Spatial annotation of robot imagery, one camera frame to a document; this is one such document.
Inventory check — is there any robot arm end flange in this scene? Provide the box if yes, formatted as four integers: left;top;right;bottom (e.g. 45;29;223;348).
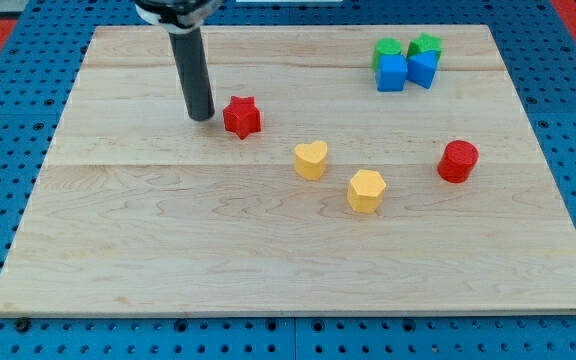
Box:
134;0;222;34

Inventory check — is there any yellow heart block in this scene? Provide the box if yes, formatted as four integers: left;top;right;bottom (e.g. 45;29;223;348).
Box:
294;140;328;180

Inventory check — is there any red star block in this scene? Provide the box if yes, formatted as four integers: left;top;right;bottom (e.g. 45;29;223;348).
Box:
222;96;261;140

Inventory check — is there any green star block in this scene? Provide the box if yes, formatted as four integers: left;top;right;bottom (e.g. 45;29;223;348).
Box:
406;32;443;60

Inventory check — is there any light wooden board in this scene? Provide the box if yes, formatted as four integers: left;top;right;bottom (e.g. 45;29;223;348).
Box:
0;25;576;318

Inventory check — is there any yellow hexagon block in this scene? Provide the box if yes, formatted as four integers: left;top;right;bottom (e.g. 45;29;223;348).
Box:
347;169;387;214

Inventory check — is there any blue cube block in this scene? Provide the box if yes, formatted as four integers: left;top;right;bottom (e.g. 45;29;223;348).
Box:
375;54;408;92

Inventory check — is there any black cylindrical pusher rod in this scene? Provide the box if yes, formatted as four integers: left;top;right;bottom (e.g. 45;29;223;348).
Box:
169;28;215;121

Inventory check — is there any green cylinder block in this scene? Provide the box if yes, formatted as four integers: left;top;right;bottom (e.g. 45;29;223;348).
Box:
371;37;402;71

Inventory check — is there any red cylinder block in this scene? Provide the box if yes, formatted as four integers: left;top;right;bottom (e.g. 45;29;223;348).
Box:
437;140;479;183

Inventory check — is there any blue triangle block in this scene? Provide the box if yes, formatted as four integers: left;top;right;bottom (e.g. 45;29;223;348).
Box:
407;50;438;89

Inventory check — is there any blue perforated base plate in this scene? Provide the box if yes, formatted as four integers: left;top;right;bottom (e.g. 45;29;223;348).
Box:
0;0;576;359

